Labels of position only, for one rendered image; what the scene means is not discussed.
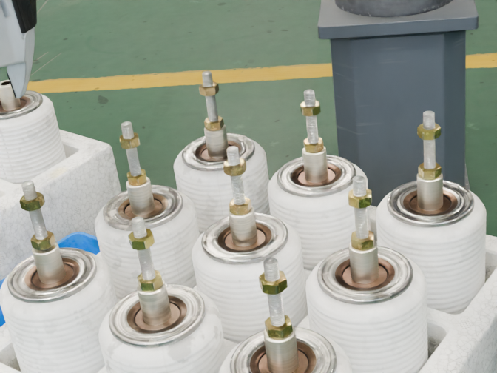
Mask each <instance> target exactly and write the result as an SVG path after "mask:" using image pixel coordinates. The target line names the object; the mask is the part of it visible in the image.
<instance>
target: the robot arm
mask: <svg viewBox="0 0 497 373"><path fill-rule="evenodd" d="M450 2H452V0H335V3H336V5H337V6H338V7H339V8H340V9H342V10H344V11H346V12H349V13H353V14H357V15H361V16H372V17H397V16H411V15H416V14H420V13H426V12H429V11H431V10H436V9H438V8H440V7H443V6H445V5H446V4H449V3H450ZM36 23H37V9H36V0H0V67H7V77H8V78H9V81H10V85H11V87H12V89H13V93H14V96H15V97H16V98H21V97H22V96H23V95H24V94H25V93H26V90H27V85H28V82H29V80H30V74H31V69H32V65H33V54H34V46H35V26H36Z"/></svg>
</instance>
